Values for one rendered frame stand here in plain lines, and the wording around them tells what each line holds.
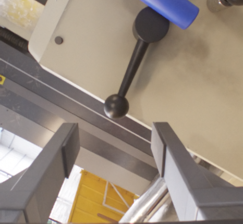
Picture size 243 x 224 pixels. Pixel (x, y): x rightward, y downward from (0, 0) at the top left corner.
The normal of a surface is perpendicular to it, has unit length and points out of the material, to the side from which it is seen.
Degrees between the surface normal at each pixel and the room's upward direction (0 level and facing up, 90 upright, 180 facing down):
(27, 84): 90
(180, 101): 90
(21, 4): 90
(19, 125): 90
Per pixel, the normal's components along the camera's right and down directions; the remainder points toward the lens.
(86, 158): 0.02, 0.28
